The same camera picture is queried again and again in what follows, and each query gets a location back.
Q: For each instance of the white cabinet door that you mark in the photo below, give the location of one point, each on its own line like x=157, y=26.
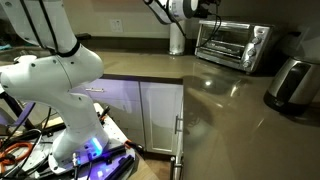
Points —
x=160, y=116

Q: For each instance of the silver oven knob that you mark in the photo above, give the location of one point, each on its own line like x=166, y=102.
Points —
x=247, y=64
x=256, y=40
x=251, y=52

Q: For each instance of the perforated robot mounting plate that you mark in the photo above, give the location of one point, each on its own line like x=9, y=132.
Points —
x=115, y=130

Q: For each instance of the white base cabinet front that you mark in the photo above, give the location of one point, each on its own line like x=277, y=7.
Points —
x=123, y=100

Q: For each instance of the stainless steel electric kettle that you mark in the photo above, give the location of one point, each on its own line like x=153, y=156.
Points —
x=293, y=83

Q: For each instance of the black aluminium rail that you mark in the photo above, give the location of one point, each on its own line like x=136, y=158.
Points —
x=120, y=166

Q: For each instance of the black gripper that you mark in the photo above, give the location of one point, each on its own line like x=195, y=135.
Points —
x=206, y=9

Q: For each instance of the chrome paper towel holder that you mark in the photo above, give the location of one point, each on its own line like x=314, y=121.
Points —
x=176, y=53

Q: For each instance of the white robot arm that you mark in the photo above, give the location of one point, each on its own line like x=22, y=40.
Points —
x=50, y=80

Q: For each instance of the white wall outlet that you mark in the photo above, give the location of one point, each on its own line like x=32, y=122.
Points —
x=116, y=25

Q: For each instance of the silver toaster oven body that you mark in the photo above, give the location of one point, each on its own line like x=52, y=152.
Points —
x=266, y=33

